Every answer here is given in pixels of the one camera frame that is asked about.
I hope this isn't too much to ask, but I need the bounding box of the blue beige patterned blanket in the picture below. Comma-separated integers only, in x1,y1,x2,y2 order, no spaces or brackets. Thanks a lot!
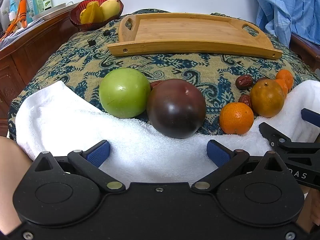
7,9,320,140

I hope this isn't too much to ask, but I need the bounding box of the small blue spray bottle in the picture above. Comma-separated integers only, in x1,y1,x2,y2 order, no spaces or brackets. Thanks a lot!
9,0,17,21

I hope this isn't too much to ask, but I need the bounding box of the white flat box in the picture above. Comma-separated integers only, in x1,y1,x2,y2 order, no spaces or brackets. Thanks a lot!
32,2,67,20

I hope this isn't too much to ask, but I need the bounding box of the stack of papers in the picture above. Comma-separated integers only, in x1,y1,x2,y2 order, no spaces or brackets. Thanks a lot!
0,19,45,50

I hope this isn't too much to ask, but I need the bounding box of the large orange tangerine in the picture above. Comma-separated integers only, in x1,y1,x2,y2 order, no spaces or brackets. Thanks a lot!
219,102,254,135

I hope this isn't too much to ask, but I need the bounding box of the yellow mango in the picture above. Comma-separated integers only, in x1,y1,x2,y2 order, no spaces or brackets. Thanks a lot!
99,0,121,22

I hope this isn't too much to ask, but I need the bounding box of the person's right forearm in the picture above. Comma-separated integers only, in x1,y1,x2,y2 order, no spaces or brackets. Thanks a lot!
303,186,320,230

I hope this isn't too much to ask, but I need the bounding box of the brown wooden cabinet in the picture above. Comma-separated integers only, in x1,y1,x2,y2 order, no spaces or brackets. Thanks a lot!
0,4,80,140

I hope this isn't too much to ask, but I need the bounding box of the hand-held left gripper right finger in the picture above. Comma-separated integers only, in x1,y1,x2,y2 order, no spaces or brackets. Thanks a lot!
191,140,287,193

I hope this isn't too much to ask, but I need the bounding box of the dark purple round fruit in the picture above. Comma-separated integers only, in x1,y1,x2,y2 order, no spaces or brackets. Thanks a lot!
146,78,207,139

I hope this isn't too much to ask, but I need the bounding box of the brown wooden chair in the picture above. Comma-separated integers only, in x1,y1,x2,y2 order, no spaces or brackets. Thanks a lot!
290,34,320,70

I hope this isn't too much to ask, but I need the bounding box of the yellow starfruit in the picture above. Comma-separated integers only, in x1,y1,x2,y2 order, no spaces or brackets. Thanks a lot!
79,1,103,25

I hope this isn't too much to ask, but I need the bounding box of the white towel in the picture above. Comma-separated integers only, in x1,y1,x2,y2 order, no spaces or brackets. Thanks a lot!
15,79,320,184

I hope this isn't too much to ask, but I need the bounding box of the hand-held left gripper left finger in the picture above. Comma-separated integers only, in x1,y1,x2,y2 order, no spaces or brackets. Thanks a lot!
31,140,126,193

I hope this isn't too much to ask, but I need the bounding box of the wooden bamboo tray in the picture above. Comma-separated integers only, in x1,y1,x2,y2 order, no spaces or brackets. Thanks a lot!
107,12,283,60

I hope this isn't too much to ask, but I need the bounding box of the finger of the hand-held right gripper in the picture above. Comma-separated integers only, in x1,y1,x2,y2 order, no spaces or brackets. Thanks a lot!
259,122,320,155
301,108,320,124

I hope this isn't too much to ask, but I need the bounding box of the green apple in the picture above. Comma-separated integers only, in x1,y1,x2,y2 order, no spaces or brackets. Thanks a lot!
99,68,151,119

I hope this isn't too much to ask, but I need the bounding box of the orange jump rope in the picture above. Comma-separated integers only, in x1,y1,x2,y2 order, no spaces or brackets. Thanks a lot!
0,0,27,42

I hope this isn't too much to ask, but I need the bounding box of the blue striped cloth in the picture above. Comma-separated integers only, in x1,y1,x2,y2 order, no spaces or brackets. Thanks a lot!
247,0,320,49

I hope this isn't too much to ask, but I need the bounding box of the brownish green orange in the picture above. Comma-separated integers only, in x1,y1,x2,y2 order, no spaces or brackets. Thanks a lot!
250,79,285,118

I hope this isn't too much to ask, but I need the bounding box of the person's left leg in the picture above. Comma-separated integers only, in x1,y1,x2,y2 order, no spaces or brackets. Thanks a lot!
0,136,33,229

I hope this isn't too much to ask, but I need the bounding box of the teal bottle white label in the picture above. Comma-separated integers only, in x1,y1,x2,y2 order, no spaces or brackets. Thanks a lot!
26,0,37,23

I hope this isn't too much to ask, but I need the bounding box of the red glass fruit bowl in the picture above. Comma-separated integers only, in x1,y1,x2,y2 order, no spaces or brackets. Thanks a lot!
69,0,124,32

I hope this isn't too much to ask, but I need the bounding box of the small orange tangerine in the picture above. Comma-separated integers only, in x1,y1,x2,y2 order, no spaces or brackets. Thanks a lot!
274,79,288,98
275,69,294,92

